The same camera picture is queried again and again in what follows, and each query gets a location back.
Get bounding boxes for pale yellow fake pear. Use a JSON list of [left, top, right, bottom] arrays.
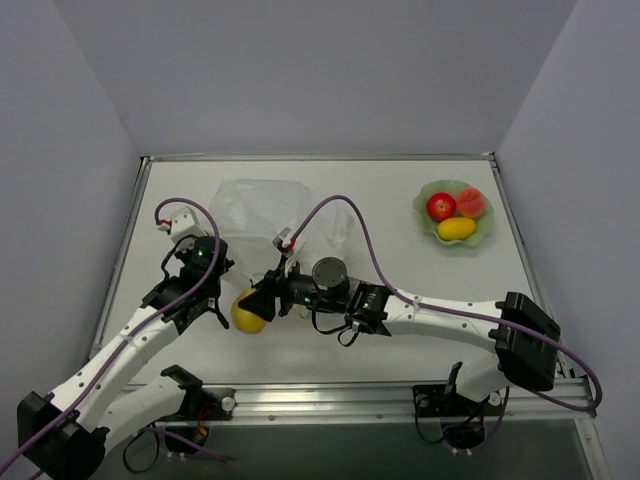
[[231, 287, 267, 335]]

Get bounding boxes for white plastic bag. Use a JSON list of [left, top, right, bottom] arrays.
[[209, 179, 355, 304]]

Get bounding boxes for red fake apple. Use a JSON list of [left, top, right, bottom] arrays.
[[425, 192, 457, 223]]

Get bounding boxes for yellow fake mango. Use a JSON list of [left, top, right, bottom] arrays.
[[436, 217, 477, 241]]

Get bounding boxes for orange fake peach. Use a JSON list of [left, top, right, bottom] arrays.
[[456, 187, 486, 218]]

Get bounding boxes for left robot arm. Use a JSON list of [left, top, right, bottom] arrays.
[[17, 235, 234, 479]]

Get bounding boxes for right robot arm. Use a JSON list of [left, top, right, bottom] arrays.
[[232, 257, 561, 413]]

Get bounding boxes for green wavy glass bowl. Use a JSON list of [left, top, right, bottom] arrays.
[[412, 180, 496, 247]]

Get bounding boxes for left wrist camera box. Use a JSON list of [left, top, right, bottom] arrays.
[[156, 207, 207, 245]]

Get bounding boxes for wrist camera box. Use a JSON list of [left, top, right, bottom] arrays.
[[156, 207, 207, 245], [272, 227, 305, 277]]

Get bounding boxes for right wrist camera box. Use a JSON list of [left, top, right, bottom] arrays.
[[272, 227, 305, 277]]

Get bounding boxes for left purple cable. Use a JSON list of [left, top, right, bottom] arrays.
[[0, 197, 222, 480]]

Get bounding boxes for purple cable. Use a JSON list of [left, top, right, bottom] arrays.
[[284, 194, 604, 414], [0, 197, 222, 480]]

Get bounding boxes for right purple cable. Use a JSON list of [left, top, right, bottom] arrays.
[[284, 194, 604, 414]]

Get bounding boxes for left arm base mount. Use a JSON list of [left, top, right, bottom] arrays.
[[161, 365, 236, 447]]

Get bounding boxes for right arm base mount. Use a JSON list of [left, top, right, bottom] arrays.
[[412, 362, 510, 457]]

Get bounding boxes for aluminium front rail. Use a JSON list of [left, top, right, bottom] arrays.
[[230, 379, 591, 426]]

